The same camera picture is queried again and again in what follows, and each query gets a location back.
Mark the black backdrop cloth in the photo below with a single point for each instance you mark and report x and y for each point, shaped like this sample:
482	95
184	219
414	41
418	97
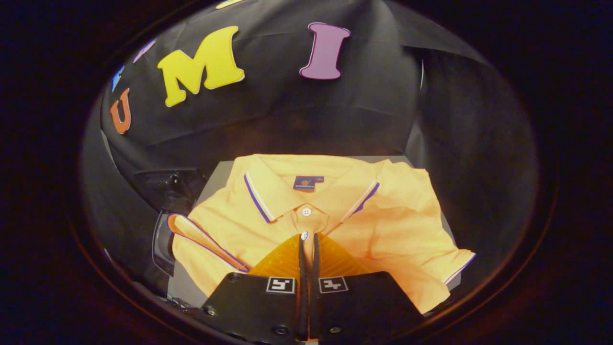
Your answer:
287	110

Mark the orange polo shirt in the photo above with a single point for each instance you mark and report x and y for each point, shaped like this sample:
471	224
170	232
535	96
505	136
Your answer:
383	215

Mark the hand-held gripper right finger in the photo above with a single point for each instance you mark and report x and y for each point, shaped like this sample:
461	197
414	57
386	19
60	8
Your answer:
359	302

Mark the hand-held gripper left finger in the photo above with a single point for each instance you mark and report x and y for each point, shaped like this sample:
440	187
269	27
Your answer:
258	302

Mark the small silver cabinet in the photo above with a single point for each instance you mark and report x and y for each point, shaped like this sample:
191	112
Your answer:
218	178

